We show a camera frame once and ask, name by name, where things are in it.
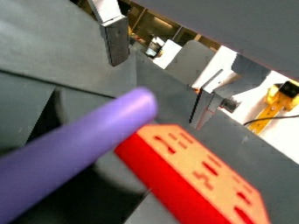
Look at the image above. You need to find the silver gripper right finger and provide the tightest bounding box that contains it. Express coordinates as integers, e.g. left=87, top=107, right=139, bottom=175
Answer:
left=190, top=54, right=272, bottom=130

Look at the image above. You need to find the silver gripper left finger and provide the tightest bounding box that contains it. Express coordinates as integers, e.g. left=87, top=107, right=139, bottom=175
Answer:
left=89, top=0, right=130, bottom=67

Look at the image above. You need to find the purple cylinder peg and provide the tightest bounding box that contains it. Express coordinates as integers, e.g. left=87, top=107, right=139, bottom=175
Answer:
left=0, top=87, right=159, bottom=224

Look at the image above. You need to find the yellow clamp fixture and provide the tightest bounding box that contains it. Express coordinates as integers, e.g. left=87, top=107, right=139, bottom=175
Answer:
left=245, top=80, right=299, bottom=135

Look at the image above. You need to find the red shape-sorter block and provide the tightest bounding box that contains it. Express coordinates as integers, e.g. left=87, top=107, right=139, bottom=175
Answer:
left=117, top=124, right=272, bottom=224

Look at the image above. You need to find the black cable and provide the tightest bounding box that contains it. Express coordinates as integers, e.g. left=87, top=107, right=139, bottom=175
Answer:
left=243, top=114, right=299, bottom=127

